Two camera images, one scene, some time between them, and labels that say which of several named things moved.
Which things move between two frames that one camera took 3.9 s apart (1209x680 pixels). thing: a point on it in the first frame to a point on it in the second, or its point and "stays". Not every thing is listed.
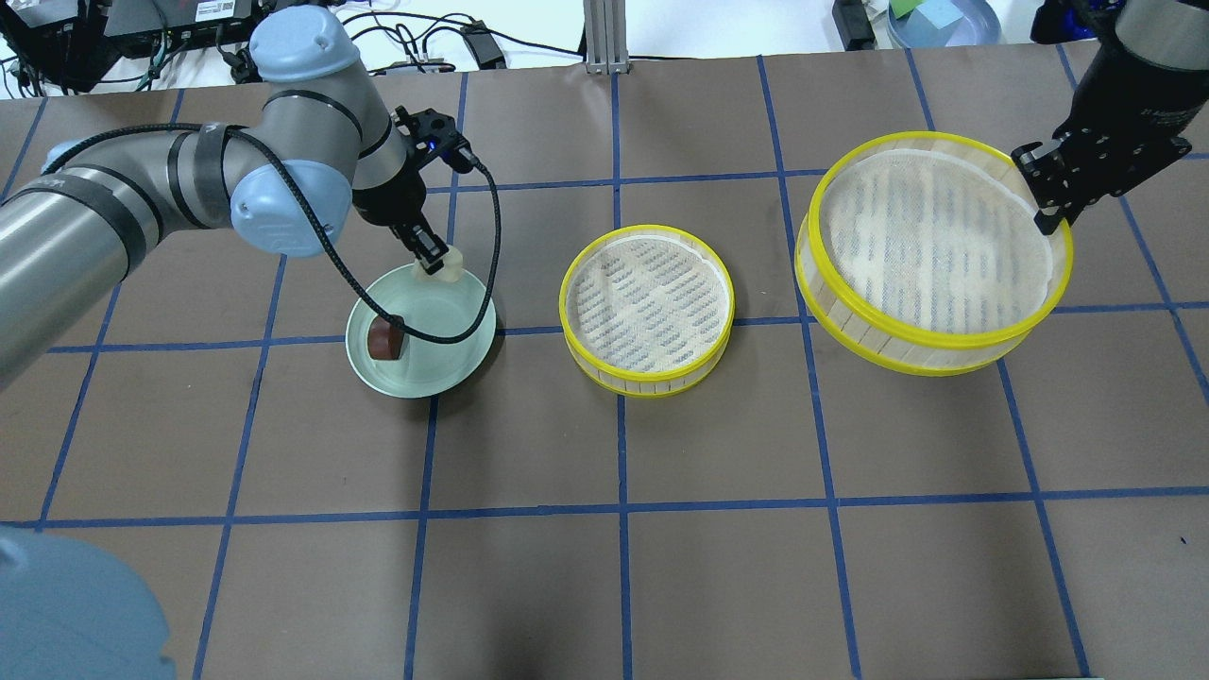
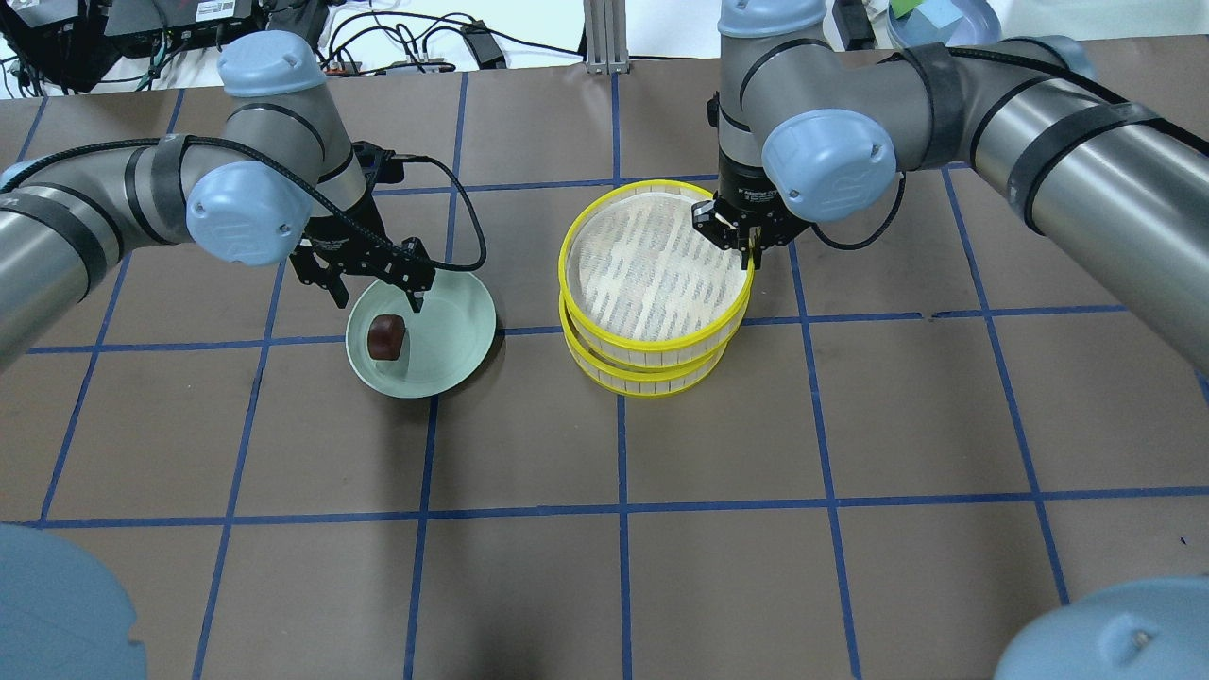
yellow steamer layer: [921, 254] to [640, 281]
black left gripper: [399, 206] to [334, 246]
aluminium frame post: [604, 25] stays
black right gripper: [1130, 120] to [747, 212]
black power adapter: [483, 46] stays
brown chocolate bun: [384, 339] stays
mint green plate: [425, 368] stays
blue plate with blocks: [919, 24] stays
